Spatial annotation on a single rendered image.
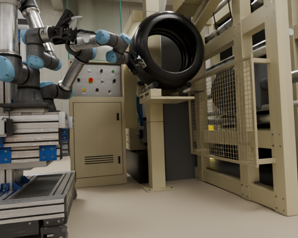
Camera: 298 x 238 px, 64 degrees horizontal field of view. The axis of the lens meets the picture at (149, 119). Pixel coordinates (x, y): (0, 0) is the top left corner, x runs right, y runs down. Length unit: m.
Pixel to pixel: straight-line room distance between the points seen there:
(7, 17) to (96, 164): 1.54
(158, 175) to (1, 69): 1.51
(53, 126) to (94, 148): 1.11
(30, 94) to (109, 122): 1.18
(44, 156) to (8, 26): 0.69
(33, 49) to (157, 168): 1.45
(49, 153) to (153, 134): 1.05
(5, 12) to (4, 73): 0.31
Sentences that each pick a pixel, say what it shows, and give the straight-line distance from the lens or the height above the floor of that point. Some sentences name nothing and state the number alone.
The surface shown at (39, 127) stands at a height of 0.59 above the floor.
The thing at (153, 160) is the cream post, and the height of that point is 0.26.
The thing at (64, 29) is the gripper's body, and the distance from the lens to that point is 1.25.
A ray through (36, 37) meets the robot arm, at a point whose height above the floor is 1.02.
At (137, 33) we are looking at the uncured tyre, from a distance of 1.90.
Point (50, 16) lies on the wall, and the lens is 6.22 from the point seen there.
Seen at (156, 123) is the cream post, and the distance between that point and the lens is 2.19.
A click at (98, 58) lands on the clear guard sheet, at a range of 2.58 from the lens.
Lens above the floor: 0.57
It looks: 2 degrees up
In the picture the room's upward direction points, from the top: 2 degrees counter-clockwise
